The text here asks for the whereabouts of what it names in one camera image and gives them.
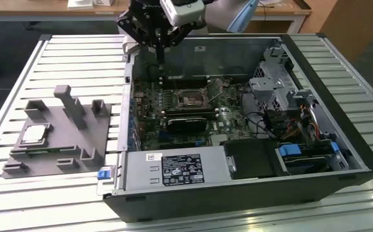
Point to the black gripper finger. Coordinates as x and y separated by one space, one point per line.
176 38
131 26

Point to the silver topped CPU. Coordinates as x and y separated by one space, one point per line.
35 134

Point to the CPU socket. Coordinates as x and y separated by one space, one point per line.
190 99

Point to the white box with print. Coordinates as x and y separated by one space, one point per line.
104 2

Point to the plain white box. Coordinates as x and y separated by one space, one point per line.
79 4

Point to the wooden desk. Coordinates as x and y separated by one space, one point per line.
44 9

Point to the green RAM stick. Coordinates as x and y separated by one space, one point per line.
190 115

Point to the silver metal drive cage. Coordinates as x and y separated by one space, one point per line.
263 84

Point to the black graphics card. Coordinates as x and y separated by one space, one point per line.
186 125

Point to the green motherboard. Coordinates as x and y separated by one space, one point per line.
231 120

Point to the silver chipset heatsink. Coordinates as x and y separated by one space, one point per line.
219 139

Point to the grey parts rack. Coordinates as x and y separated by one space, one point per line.
60 135

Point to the black plastic air shroud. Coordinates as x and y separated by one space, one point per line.
250 157

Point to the grey power supply unit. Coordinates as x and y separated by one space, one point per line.
140 169

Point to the wooden cabinet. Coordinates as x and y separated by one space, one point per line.
354 24

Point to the hard disk in blue carrier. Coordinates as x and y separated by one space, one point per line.
289 149

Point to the blue case latch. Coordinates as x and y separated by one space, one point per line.
103 175

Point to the blue plastic clip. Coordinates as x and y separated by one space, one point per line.
334 147

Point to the black open PC case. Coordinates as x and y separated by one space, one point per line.
206 203

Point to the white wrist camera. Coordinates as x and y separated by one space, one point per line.
183 12

